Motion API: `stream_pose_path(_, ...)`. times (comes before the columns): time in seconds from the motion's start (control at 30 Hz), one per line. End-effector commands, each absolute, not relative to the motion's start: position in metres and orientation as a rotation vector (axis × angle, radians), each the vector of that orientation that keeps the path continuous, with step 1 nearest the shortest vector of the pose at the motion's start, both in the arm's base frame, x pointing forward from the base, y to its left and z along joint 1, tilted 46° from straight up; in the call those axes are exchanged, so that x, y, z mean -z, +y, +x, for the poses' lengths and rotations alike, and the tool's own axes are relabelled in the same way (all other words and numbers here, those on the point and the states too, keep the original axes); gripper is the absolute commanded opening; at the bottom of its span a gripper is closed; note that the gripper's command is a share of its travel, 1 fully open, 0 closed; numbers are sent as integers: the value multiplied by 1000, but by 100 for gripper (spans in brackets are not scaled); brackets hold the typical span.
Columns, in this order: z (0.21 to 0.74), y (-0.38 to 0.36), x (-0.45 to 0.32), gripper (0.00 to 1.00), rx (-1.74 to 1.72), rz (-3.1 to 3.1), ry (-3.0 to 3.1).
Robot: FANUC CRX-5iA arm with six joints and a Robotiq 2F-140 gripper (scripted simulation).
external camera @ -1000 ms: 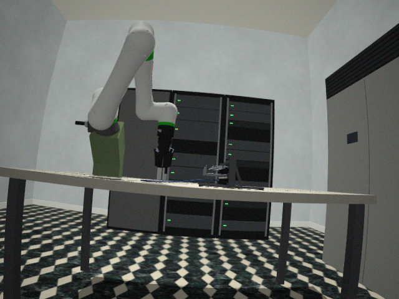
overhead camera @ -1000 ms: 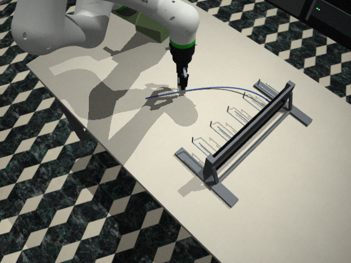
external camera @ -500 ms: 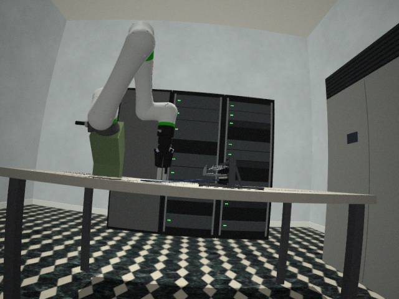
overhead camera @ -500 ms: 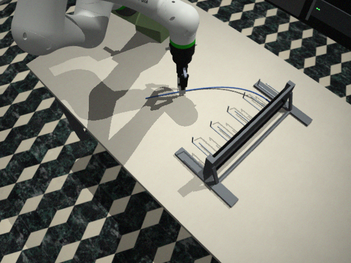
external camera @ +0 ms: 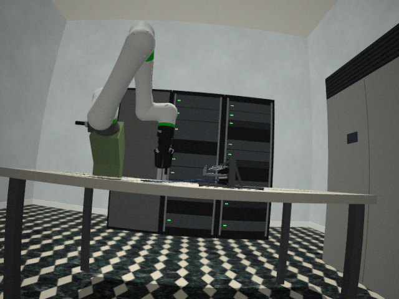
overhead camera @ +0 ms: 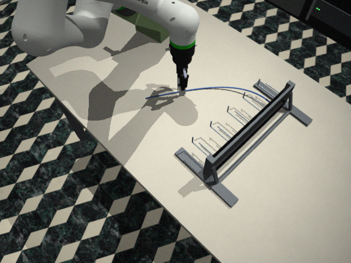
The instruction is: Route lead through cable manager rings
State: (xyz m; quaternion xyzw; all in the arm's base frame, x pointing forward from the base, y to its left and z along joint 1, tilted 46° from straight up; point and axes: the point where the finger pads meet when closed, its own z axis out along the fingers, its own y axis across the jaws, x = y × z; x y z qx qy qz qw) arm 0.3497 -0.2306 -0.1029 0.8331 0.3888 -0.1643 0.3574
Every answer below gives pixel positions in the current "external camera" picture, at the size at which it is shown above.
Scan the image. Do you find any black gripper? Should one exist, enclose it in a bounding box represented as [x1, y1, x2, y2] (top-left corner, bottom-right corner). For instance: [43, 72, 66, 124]
[154, 137, 175, 181]

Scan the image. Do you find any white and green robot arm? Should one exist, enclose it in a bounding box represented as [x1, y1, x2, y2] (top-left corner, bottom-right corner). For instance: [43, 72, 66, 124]
[75, 21, 178, 138]

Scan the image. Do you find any dark grey metal rack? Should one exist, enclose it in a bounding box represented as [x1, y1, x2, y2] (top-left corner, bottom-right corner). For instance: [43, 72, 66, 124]
[198, 156, 264, 190]

